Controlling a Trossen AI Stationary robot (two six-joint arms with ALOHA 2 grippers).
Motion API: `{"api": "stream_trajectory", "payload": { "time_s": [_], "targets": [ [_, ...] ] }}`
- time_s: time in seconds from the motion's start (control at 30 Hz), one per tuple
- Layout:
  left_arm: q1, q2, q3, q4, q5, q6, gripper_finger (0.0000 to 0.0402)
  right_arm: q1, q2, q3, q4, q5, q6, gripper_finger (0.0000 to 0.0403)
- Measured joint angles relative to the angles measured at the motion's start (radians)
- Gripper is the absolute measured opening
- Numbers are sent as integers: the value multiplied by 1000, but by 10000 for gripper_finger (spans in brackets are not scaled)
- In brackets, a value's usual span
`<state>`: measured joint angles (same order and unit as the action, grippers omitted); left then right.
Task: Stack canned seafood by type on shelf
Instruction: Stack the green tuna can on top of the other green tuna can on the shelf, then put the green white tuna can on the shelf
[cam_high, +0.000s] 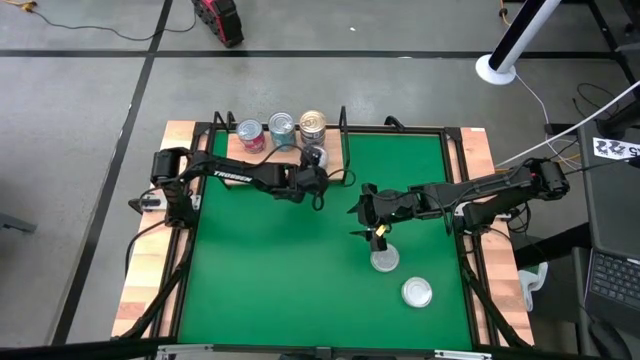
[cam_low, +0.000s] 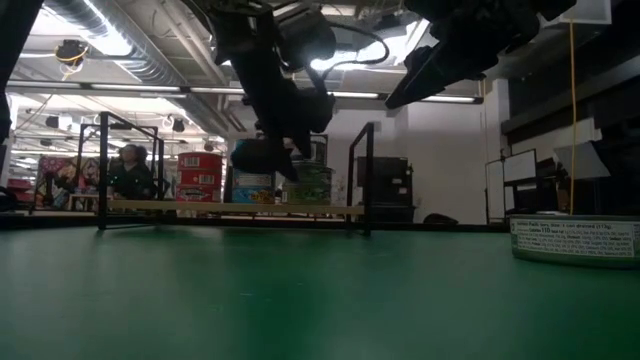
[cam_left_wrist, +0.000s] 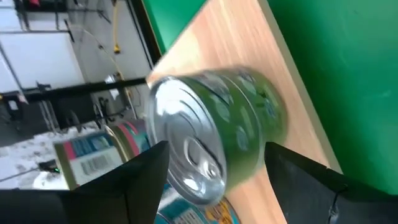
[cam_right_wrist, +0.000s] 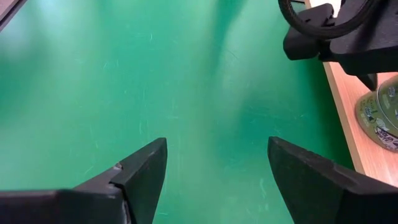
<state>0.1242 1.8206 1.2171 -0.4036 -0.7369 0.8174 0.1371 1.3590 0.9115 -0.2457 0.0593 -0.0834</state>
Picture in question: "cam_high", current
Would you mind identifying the black metal floor frame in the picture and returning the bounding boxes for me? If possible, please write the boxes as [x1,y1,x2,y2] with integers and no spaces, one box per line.
[502,0,640,86]

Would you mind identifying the black office chair part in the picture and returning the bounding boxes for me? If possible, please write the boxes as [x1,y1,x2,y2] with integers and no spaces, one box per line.
[587,319,635,360]

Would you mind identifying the green table mat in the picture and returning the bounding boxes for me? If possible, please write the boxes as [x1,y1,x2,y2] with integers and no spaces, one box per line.
[177,130,474,351]

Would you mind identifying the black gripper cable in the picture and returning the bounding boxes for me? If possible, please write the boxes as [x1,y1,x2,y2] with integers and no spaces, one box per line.
[422,187,459,236]
[259,143,358,213]

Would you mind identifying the black laptop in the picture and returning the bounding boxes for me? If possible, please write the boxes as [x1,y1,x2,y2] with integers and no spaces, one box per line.
[583,247,640,337]

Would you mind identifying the white fiducial marker sheet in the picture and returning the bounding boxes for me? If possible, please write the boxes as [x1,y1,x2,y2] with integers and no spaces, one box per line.
[592,135,640,162]

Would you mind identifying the black floor cable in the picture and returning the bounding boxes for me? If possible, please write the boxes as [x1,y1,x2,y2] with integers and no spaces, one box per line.
[27,3,199,43]

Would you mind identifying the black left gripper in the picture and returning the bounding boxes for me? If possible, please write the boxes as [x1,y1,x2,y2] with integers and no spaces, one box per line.
[272,144,332,204]

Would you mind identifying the thick white cable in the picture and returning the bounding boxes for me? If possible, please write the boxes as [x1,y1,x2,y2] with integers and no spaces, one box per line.
[499,79,640,167]

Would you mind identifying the red and black floor device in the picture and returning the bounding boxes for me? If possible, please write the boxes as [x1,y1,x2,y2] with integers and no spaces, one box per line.
[191,0,246,50]

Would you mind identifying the white pole with round base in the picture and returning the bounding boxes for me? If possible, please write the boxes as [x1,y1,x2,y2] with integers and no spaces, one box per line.
[474,0,564,86]

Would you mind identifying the silver metal frame plate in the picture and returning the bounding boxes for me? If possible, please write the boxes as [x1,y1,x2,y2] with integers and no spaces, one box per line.
[433,349,495,360]
[155,343,224,360]

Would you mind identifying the thin white cable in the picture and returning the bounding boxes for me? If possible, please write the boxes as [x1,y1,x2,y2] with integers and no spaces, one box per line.
[513,73,584,169]

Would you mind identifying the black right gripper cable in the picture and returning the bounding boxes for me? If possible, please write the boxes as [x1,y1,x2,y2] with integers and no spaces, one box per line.
[422,187,459,236]

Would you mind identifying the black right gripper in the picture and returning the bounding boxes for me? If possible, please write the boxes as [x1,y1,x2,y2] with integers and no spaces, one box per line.
[348,182,419,253]

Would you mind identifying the dark grey desk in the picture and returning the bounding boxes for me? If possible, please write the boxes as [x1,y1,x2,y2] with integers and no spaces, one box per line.
[577,117,640,360]

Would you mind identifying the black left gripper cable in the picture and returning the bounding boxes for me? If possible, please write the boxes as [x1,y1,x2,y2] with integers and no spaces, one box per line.
[259,143,358,213]

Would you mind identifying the black frame clamp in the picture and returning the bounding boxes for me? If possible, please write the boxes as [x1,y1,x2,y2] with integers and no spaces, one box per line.
[383,114,408,133]

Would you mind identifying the yellow floor cable end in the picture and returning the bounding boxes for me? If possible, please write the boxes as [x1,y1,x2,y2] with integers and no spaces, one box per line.
[0,0,39,13]

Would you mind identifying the grey metal foot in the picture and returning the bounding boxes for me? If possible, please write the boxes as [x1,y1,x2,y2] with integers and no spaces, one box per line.
[0,211,39,235]

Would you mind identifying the black aluminium table frame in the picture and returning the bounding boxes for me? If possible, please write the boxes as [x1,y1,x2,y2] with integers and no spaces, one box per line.
[110,118,536,360]

